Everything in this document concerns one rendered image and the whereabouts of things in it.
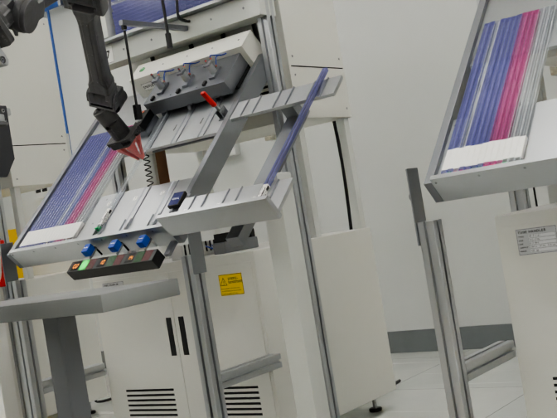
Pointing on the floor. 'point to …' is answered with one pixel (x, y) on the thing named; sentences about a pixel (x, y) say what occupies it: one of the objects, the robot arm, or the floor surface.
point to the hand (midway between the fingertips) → (140, 156)
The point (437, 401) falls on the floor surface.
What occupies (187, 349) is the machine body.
